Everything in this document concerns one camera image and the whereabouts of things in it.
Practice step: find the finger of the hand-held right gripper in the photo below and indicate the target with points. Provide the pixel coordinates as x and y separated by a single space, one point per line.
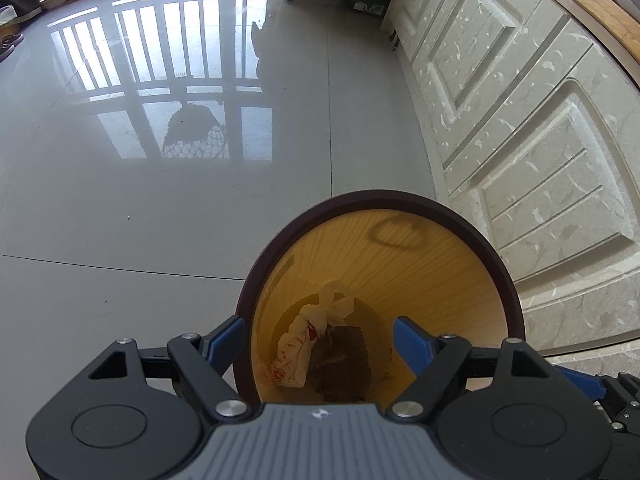
580 382

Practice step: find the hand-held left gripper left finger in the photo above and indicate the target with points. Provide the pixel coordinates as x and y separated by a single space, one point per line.
227 342

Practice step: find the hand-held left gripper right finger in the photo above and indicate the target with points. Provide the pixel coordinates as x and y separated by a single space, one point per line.
410 345

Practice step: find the wood-look bin with brown rim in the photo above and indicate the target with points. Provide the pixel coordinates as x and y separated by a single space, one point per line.
400 270

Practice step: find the brown cardboard piece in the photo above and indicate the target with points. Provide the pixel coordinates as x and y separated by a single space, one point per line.
345 360

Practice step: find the white plastic bag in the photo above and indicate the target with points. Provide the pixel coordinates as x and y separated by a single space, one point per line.
295 350

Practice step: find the white wooden-top bench cabinet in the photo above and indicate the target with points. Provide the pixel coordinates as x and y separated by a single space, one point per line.
500 85

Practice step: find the beige slipper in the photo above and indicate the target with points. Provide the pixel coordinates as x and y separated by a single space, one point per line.
10 39
5 51

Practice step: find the white curtain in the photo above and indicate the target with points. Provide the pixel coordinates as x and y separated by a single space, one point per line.
7 14

